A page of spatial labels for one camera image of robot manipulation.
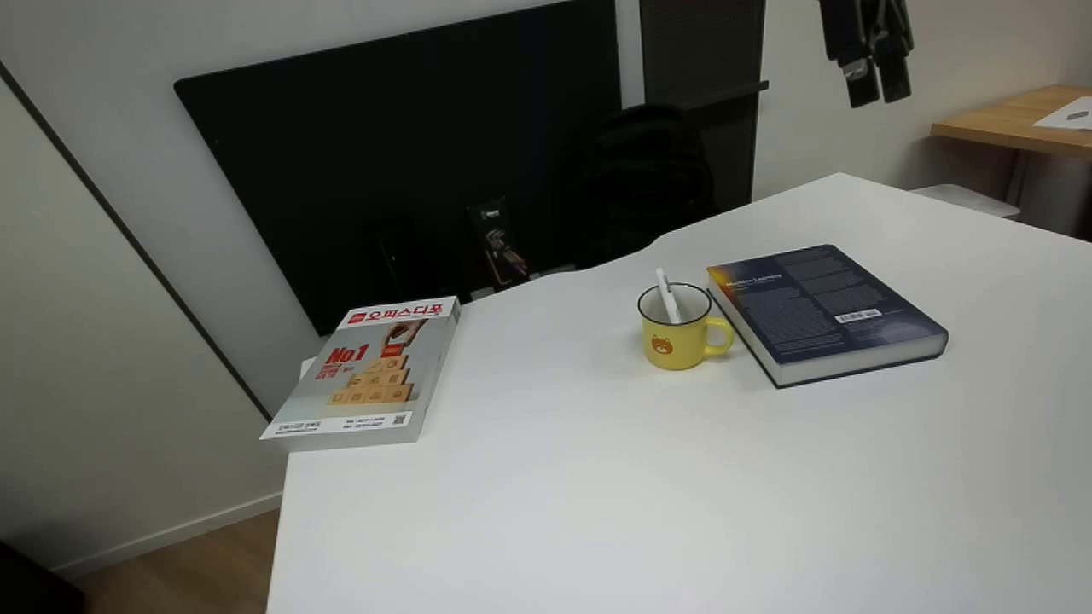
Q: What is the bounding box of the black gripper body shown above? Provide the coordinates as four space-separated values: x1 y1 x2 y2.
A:
816 0 918 73

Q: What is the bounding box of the wooden desk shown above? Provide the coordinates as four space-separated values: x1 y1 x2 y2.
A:
929 82 1092 163

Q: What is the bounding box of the white paper sheet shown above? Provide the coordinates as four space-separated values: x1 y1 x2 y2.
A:
1029 95 1092 136

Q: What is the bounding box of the dark blue thick book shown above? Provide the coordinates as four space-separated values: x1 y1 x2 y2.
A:
704 243 952 391

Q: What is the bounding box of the black office chair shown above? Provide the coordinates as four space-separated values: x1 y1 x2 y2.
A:
571 103 719 274

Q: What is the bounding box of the yellow enamel mug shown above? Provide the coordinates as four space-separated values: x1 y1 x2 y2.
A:
633 278 741 376

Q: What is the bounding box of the large black leaning panel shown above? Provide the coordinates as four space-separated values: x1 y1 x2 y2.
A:
169 0 624 339

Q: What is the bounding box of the dark floor object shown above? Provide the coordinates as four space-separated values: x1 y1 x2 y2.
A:
0 539 90 614

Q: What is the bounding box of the dark wall pillar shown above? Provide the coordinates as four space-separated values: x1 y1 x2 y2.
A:
637 0 770 216

